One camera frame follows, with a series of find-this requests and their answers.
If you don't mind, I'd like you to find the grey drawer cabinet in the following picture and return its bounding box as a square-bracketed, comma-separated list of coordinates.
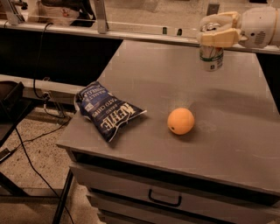
[59, 41, 280, 224]

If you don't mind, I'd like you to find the black floor cable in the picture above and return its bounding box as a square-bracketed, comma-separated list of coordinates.
[11, 116, 75, 224]

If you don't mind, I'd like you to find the orange fruit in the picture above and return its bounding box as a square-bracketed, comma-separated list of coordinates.
[167, 108, 195, 135]

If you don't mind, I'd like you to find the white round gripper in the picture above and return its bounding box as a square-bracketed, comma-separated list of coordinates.
[197, 6, 277, 48]

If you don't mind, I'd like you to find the black drawer handle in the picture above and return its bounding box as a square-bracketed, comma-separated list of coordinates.
[148, 189, 182, 207]

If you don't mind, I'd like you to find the black hanging cable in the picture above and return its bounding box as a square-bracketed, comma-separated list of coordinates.
[32, 22, 54, 100]

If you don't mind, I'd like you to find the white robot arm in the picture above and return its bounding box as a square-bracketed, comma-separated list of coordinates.
[197, 6, 280, 48]

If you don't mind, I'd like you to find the metal bracket post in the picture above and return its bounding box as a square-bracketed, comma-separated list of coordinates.
[1, 0, 25, 25]
[206, 3, 220, 16]
[94, 0, 109, 34]

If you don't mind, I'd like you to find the silver green 7up can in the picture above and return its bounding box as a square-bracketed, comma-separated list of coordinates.
[199, 45, 223, 72]

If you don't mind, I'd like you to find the black side table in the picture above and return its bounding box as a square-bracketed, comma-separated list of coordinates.
[0, 81, 74, 224]

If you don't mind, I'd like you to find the blue Kettle chips bag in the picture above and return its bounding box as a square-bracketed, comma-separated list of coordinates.
[74, 81, 145, 143]

